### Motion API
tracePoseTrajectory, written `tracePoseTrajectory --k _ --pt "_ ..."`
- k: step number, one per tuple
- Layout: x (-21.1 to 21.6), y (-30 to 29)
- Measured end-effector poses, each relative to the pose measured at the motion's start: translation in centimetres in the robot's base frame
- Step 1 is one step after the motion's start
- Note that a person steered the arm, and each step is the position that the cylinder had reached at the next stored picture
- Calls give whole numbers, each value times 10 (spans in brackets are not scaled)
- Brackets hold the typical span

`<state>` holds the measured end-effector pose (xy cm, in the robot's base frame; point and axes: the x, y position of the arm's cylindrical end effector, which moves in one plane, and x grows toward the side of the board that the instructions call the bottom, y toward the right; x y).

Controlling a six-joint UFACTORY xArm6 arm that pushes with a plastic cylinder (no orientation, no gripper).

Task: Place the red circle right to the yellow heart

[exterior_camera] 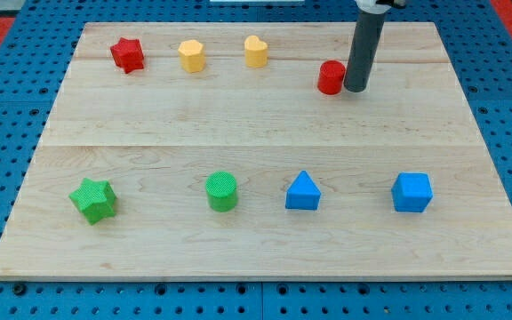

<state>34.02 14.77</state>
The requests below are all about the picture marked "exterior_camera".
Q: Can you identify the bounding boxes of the red star block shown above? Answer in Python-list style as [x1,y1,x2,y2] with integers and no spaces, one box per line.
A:
[110,37,144,74]

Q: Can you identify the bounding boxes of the green cylinder block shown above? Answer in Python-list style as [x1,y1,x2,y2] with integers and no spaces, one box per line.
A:
[205,171,238,212]

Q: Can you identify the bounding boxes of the yellow heart block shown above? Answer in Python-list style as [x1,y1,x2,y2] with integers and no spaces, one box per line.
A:
[244,35,268,68]

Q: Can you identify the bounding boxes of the red cylinder block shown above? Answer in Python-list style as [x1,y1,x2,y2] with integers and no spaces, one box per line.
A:
[317,60,346,95]

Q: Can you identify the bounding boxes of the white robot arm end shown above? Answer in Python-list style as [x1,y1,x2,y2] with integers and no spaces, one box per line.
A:
[356,0,407,14]

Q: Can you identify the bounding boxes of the blue hexagon block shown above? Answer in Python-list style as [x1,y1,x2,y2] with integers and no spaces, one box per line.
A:
[391,172,433,213]

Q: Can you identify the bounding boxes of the yellow hexagon block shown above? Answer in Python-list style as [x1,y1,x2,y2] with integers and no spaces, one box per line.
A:
[178,39,205,73]

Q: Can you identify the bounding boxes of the light wooden board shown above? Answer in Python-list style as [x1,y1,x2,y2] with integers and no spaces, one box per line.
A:
[0,22,512,282]

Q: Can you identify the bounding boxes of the blue triangle block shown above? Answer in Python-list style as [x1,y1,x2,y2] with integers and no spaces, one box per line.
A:
[284,171,322,211]

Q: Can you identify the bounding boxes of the green star block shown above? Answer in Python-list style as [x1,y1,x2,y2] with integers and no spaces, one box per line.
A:
[68,178,116,225]

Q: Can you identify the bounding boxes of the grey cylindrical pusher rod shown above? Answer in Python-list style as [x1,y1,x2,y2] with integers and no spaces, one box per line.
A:
[343,10,386,92]

